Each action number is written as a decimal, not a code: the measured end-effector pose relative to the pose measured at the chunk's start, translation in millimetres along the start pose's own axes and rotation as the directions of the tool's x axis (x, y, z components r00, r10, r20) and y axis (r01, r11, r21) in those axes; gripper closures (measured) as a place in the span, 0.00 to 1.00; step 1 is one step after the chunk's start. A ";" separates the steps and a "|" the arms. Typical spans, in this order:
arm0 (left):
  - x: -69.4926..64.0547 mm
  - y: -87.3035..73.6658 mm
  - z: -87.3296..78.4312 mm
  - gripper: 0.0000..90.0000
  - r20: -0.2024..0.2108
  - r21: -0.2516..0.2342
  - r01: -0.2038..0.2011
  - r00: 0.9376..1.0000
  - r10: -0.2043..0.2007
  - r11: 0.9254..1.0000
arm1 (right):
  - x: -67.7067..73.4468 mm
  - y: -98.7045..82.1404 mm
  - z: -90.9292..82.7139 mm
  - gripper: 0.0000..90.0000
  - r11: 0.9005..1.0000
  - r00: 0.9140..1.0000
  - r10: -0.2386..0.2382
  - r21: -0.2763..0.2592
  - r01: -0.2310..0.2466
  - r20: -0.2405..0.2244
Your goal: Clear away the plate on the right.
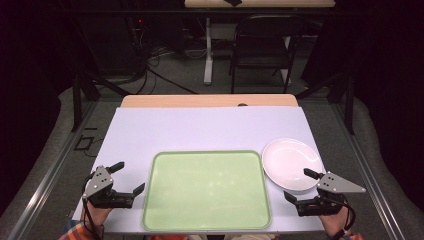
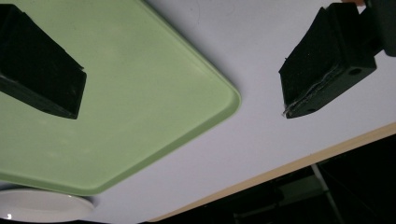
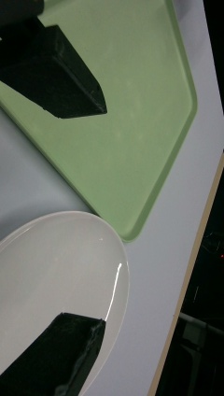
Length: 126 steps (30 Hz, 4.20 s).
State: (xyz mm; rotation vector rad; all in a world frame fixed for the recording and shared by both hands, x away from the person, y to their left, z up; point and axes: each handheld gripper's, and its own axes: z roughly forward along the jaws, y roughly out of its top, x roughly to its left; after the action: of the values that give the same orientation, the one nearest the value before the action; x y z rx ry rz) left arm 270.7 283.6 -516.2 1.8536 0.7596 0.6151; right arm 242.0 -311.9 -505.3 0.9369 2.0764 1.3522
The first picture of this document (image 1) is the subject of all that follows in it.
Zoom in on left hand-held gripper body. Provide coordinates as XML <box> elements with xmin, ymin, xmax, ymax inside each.
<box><xmin>82</xmin><ymin>165</ymin><xmax>135</xmax><ymax>210</ymax></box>

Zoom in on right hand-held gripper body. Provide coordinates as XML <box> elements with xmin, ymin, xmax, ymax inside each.
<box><xmin>295</xmin><ymin>171</ymin><xmax>367</xmax><ymax>218</ymax></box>

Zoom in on white round plate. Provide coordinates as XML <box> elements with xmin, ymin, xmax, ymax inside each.
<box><xmin>261</xmin><ymin>137</ymin><xmax>325</xmax><ymax>192</ymax></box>

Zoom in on person's left hand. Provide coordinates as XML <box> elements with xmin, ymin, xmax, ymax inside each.
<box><xmin>81</xmin><ymin>200</ymin><xmax>113</xmax><ymax>228</ymax></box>

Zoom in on person's right hand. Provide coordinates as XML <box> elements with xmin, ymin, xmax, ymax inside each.
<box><xmin>318</xmin><ymin>204</ymin><xmax>350</xmax><ymax>239</ymax></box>

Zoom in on light green tray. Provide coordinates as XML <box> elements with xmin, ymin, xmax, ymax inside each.
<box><xmin>141</xmin><ymin>150</ymin><xmax>273</xmax><ymax>232</ymax></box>

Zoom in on pale lavender table sheet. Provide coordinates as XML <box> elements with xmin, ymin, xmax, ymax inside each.
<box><xmin>71</xmin><ymin>106</ymin><xmax>326</xmax><ymax>235</ymax></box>

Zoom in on wooden table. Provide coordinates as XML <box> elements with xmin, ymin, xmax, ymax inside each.
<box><xmin>120</xmin><ymin>93</ymin><xmax>299</xmax><ymax>109</ymax></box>

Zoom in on black folding chair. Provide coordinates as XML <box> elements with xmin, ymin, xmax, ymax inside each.
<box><xmin>228</xmin><ymin>14</ymin><xmax>307</xmax><ymax>95</ymax></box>

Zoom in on white desk leg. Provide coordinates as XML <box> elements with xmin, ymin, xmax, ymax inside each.
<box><xmin>203</xmin><ymin>17</ymin><xmax>215</xmax><ymax>86</ymax></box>

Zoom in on beige desk top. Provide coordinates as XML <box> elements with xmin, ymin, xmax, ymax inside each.
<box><xmin>184</xmin><ymin>0</ymin><xmax>336</xmax><ymax>9</ymax></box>

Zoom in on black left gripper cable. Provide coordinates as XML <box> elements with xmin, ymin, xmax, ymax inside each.
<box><xmin>81</xmin><ymin>171</ymin><xmax>104</xmax><ymax>240</ymax></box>

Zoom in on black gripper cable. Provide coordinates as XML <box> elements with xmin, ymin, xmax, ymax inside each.
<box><xmin>328</xmin><ymin>194</ymin><xmax>357</xmax><ymax>240</ymax></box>
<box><xmin>81</xmin><ymin>171</ymin><xmax>104</xmax><ymax>240</ymax></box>

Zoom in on aluminium floor rail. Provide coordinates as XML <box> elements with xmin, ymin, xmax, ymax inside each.
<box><xmin>6</xmin><ymin>99</ymin><xmax>99</xmax><ymax>240</ymax></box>
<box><xmin>329</xmin><ymin>101</ymin><xmax>408</xmax><ymax>240</ymax></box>

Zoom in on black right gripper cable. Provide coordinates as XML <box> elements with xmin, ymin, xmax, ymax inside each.
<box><xmin>328</xmin><ymin>194</ymin><xmax>357</xmax><ymax>240</ymax></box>

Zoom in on black metal frame stand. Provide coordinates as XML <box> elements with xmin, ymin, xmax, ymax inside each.
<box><xmin>71</xmin><ymin>71</ymin><xmax>101</xmax><ymax>133</ymax></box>
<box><xmin>328</xmin><ymin>73</ymin><xmax>356</xmax><ymax>136</ymax></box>

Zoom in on black floor cables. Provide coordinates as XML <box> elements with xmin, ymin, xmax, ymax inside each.
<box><xmin>99</xmin><ymin>43</ymin><xmax>201</xmax><ymax>96</ymax></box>

